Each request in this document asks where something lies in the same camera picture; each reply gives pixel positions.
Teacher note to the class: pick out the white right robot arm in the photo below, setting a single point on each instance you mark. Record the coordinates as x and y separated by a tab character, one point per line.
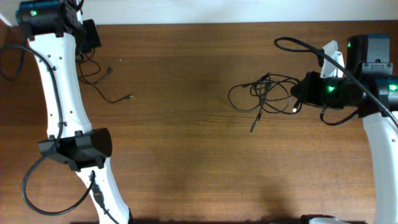
368	85

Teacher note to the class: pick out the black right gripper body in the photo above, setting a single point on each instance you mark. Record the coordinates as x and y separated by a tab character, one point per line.
310	89

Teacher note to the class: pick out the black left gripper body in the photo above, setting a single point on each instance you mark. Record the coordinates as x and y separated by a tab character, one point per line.
90	35

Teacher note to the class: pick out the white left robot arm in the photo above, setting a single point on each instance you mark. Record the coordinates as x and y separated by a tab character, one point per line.
57	35

